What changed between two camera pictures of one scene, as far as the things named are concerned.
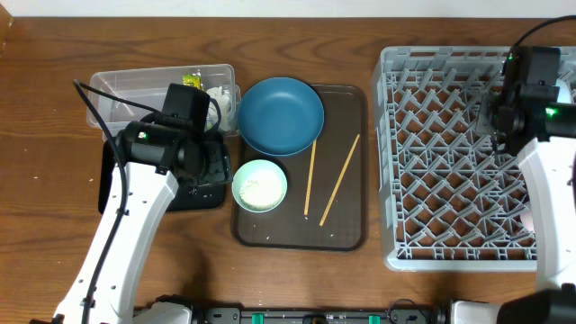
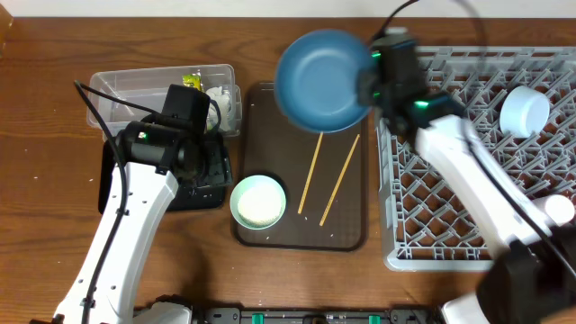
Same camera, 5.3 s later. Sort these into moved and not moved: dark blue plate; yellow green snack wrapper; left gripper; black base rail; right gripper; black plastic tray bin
Moved: right gripper; dark blue plate
Not moved: yellow green snack wrapper; black plastic tray bin; black base rail; left gripper
